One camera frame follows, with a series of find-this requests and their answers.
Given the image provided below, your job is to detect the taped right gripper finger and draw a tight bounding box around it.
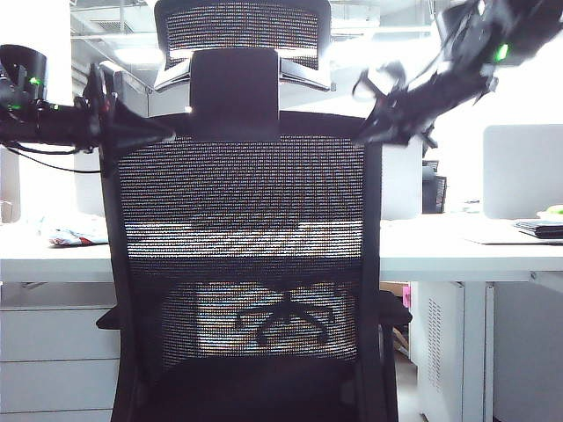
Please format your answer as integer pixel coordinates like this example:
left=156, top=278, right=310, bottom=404
left=357, top=93, right=409, bottom=141
left=359, top=108, right=418, bottom=145

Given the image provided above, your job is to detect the thin grey desk mat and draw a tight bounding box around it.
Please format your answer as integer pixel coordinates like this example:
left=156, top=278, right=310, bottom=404
left=464, top=234, right=563, bottom=246

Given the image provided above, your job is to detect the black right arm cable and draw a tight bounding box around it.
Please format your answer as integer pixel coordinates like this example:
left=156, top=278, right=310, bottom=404
left=350, top=61, right=411, bottom=103

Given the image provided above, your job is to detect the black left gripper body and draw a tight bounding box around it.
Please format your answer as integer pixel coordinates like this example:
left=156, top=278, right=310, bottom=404
left=73, top=63, right=119, bottom=153

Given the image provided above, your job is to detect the grey computer monitor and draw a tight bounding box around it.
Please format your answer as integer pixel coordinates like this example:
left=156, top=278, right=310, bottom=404
left=482, top=124, right=563, bottom=220

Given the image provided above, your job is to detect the white table leg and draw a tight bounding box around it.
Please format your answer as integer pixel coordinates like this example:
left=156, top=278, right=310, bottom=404
left=483, top=282, right=497, bottom=422

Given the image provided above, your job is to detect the black mesh office chair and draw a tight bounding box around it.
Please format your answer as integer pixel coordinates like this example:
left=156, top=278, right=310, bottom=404
left=95, top=0, right=413, bottom=422

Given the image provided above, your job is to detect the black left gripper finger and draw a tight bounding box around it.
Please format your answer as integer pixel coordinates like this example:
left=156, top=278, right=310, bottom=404
left=112, top=96, right=178, bottom=137
left=110, top=126, right=177, bottom=150

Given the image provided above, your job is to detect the white perforated side panel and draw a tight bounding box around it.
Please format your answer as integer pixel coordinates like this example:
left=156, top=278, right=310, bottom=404
left=411, top=280, right=466, bottom=421

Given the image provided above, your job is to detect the white drawer cabinet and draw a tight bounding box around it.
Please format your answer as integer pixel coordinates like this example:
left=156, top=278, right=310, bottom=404
left=0, top=280, right=123, bottom=422

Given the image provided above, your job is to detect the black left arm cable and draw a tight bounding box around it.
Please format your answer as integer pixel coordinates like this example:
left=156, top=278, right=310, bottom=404
left=0, top=139, right=106, bottom=176

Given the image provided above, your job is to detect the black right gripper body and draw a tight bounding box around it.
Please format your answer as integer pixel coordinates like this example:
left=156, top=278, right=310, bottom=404
left=381, top=61, right=446, bottom=149

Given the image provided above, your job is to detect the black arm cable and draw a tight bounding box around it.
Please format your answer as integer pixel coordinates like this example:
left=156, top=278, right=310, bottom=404
left=0, top=139, right=106, bottom=176
left=350, top=61, right=411, bottom=103

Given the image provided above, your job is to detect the colourful plastic bag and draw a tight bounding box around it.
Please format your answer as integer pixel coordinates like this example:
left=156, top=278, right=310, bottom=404
left=43, top=214, right=110, bottom=248

